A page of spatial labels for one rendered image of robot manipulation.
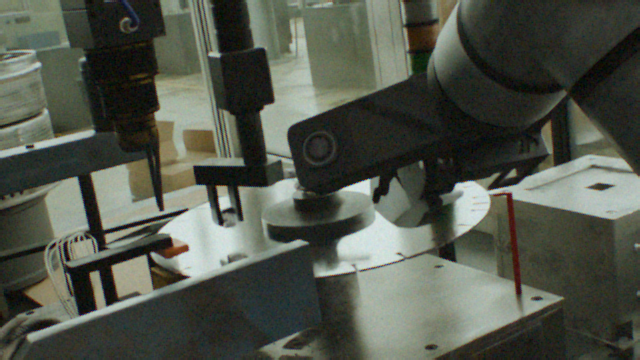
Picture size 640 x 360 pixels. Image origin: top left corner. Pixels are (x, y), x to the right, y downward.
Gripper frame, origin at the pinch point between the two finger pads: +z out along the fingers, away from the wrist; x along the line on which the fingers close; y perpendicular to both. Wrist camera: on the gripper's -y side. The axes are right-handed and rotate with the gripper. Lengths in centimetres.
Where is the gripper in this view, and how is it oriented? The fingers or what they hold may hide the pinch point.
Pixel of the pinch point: (376, 203)
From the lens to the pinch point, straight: 67.1
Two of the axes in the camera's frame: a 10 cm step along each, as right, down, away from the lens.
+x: -2.8, -9.1, 3.2
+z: -1.8, 3.7, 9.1
